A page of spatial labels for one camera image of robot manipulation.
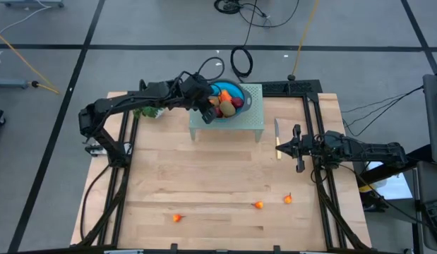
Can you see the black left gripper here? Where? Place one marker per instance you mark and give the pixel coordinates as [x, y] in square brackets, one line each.
[195, 91]

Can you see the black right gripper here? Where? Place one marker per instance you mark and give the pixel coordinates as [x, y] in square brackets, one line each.
[310, 146]

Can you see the pale potato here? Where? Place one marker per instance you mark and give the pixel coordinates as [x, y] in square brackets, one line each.
[215, 101]

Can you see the red orange mango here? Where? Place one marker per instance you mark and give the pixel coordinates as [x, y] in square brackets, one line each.
[226, 96]

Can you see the blue grey collapsible colander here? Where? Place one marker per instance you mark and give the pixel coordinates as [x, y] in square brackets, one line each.
[227, 85]

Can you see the brown kiwi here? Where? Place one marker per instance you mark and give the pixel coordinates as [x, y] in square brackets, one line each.
[227, 108]

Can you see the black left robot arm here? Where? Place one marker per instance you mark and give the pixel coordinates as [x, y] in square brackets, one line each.
[133, 100]

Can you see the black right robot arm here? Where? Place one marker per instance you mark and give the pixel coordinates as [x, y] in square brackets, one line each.
[373, 150]

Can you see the pale green perforated metal stand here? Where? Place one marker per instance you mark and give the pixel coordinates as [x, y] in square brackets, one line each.
[255, 120]

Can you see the green plant in white pot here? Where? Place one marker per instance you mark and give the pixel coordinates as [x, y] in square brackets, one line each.
[147, 112]

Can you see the small orange pear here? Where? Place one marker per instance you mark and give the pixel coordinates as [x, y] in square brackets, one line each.
[259, 205]
[176, 218]
[288, 200]

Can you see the white box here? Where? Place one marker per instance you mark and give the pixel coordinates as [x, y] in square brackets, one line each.
[391, 185]

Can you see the black desk beam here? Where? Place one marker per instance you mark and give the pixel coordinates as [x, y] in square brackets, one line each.
[398, 166]

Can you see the grey laptop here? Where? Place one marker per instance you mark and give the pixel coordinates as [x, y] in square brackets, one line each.
[430, 183]

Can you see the grey desk panel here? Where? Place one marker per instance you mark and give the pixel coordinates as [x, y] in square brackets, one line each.
[435, 123]

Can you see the grey floor stand base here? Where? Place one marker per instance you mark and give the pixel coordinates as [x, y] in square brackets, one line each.
[31, 3]
[10, 83]

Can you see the black aluminium table frame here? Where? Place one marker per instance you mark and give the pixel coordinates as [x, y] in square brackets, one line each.
[292, 87]

